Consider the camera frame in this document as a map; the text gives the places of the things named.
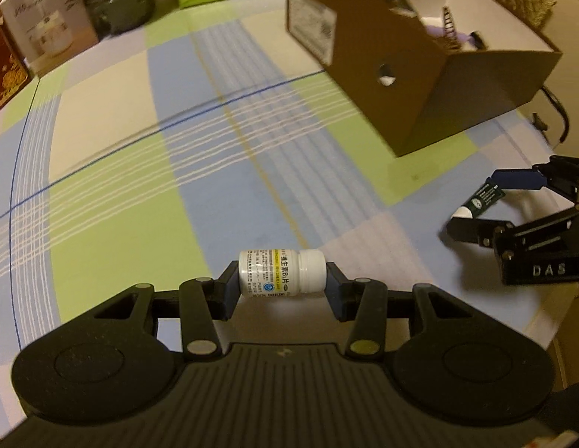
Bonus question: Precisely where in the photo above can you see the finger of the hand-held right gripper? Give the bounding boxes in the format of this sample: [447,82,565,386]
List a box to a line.
[447,206,579,249]
[489,154,579,212]

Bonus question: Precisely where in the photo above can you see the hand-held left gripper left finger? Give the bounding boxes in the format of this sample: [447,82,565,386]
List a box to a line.
[91,259,241,361]

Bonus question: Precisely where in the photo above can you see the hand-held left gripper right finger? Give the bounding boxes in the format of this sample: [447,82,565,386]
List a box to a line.
[324,262,464,359]

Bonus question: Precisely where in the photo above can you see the dark green tube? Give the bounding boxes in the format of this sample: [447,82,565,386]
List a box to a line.
[452,180,505,220]

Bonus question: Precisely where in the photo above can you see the white pill bottle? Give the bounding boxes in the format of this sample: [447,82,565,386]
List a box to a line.
[238,248,327,298]

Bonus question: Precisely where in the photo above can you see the brown cardboard box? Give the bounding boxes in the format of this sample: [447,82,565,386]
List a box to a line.
[286,0,563,158]

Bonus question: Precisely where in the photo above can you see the leopard print claw clip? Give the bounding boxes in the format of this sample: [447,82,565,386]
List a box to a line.
[441,6,488,51]

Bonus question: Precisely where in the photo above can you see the purple tube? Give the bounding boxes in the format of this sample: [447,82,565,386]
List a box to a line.
[422,25,474,45]

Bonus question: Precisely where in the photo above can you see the checked cloth desktop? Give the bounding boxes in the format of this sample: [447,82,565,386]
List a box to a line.
[0,0,579,374]

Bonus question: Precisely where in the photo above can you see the red gift box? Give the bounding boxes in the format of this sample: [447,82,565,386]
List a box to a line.
[0,16,32,117]

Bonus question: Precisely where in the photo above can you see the white humidifier box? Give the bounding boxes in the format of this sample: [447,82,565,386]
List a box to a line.
[0,0,100,68]

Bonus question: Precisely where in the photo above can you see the black strap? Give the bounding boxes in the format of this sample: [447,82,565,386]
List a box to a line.
[532,85,571,143]

